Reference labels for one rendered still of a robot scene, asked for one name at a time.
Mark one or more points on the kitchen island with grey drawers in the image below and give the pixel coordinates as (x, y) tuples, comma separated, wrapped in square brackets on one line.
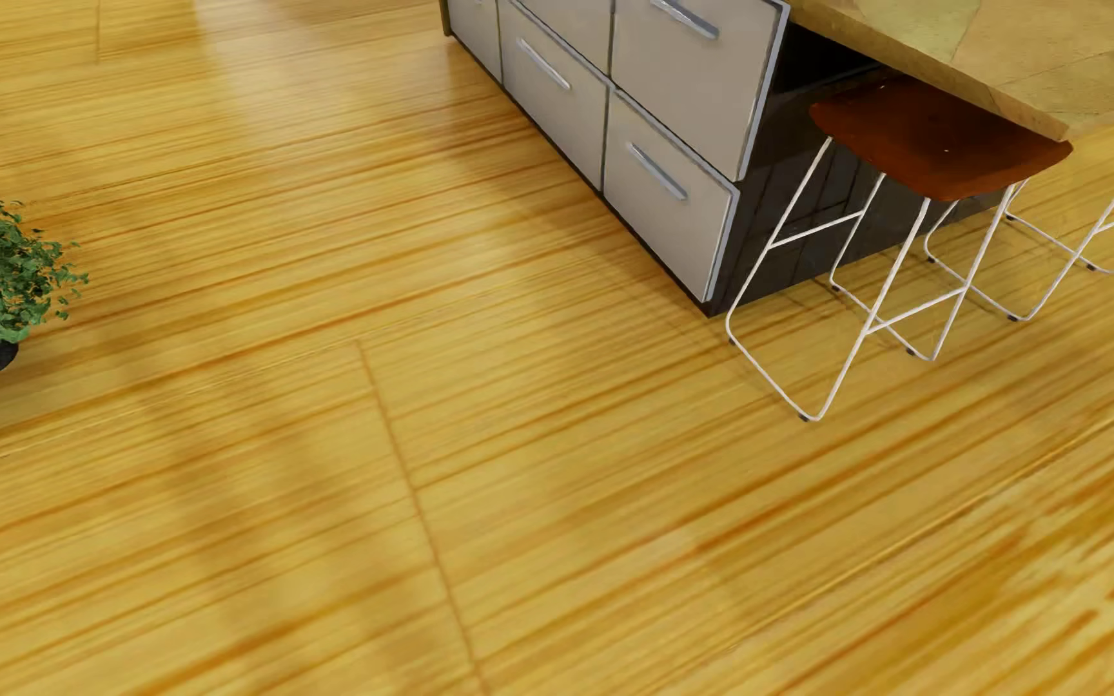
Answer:
[(654, 126)]

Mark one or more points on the wooden island countertop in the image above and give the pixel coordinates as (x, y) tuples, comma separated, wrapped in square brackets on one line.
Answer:
[(1031, 48)]

